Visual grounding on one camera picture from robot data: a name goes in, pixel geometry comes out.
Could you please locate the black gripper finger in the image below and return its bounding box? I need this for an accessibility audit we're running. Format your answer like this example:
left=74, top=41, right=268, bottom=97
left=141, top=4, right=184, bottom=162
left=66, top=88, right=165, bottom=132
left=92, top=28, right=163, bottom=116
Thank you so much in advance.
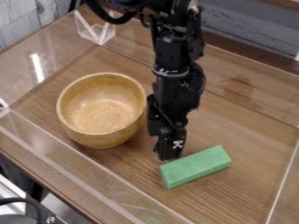
left=153, top=127, right=187, bottom=160
left=147, top=94, right=168, bottom=137

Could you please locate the brown wooden bowl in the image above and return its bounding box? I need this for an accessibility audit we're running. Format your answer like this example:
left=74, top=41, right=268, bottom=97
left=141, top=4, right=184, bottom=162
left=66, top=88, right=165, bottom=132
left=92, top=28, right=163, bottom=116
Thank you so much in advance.
left=56, top=72, right=145, bottom=149

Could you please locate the clear acrylic tray wall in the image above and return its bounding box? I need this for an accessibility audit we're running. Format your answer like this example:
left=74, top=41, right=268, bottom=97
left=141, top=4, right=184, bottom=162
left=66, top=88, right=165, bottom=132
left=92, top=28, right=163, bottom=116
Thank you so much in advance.
left=0, top=105, right=192, bottom=224

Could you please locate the black cable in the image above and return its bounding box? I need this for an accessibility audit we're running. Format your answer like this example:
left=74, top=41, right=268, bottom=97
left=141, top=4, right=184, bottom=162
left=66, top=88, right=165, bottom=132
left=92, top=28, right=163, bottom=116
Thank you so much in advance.
left=0, top=197, right=42, bottom=224

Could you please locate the green rectangular block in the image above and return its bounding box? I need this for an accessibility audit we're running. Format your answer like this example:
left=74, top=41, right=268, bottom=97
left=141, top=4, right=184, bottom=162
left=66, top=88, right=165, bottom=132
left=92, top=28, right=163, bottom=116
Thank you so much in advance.
left=159, top=145, right=231, bottom=189

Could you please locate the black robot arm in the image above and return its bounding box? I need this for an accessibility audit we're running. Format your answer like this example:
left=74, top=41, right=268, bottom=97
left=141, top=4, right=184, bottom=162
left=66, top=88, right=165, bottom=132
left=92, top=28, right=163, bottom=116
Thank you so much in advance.
left=86, top=0, right=205, bottom=160

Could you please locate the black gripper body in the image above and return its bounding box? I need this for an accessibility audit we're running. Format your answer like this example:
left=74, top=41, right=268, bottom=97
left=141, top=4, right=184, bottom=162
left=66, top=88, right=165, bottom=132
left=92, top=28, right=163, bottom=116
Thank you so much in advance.
left=153, top=66, right=205, bottom=126

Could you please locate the black metal frame with bolt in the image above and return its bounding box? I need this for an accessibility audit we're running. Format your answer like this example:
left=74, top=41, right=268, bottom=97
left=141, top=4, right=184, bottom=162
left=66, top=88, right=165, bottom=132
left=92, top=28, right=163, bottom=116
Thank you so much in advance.
left=25, top=193, right=70, bottom=224

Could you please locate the clear acrylic corner bracket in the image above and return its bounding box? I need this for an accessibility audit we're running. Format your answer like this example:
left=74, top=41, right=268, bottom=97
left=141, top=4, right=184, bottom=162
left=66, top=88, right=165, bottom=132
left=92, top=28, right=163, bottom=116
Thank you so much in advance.
left=73, top=10, right=116, bottom=46

